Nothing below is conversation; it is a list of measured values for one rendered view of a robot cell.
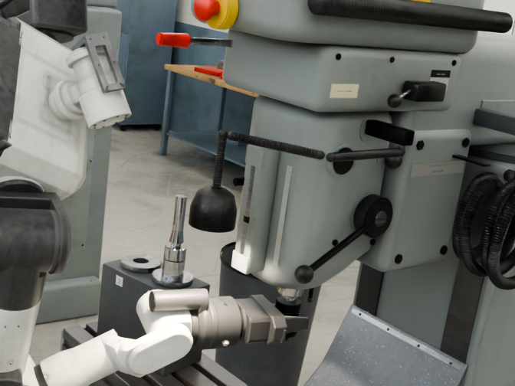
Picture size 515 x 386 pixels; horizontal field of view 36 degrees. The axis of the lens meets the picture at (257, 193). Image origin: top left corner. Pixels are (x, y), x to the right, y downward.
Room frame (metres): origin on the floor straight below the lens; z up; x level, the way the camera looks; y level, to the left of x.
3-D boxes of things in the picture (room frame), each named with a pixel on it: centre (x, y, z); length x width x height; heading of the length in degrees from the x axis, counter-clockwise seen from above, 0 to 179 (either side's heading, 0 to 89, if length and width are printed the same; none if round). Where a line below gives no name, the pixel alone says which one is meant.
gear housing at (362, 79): (1.36, -0.11, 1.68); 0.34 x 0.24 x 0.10; 132
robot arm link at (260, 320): (1.29, 0.00, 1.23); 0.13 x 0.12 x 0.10; 27
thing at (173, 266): (1.62, 0.16, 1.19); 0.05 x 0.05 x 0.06
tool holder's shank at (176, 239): (1.62, 0.16, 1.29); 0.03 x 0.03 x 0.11
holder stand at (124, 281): (1.65, 0.20, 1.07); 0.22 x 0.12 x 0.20; 53
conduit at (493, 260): (1.36, -0.41, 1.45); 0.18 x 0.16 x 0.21; 132
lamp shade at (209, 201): (1.17, 0.06, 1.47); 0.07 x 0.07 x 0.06
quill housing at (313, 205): (1.33, -0.09, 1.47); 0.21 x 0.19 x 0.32; 42
